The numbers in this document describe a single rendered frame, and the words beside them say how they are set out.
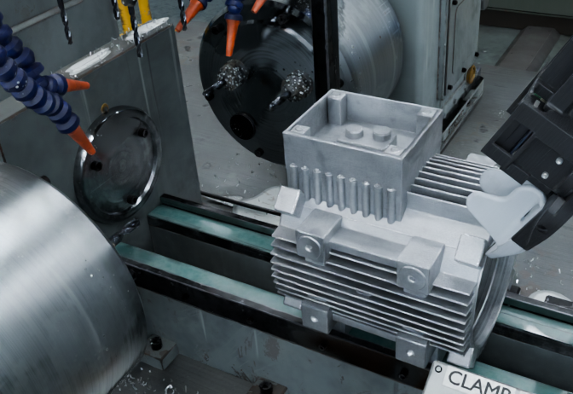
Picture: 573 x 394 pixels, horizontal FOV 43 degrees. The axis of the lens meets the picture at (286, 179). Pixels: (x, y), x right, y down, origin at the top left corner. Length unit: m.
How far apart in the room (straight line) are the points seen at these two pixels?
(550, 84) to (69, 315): 0.40
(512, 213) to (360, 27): 0.47
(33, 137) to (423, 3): 0.59
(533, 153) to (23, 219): 0.39
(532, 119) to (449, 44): 0.71
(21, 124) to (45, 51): 0.19
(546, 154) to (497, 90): 1.01
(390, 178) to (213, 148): 0.75
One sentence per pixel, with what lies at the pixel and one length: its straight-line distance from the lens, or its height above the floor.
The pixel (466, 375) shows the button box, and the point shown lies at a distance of 0.53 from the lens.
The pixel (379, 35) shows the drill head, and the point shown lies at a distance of 1.02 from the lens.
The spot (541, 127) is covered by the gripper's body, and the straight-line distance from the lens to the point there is 0.52.
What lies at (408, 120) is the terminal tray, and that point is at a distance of 0.73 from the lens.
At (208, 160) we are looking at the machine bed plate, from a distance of 1.32.
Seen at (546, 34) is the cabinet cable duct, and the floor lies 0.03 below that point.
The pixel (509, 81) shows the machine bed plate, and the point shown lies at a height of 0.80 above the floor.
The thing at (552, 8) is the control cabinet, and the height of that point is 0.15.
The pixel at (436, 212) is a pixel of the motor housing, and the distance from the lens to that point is 0.66.
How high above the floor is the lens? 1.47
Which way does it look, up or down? 33 degrees down
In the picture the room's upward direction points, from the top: 5 degrees counter-clockwise
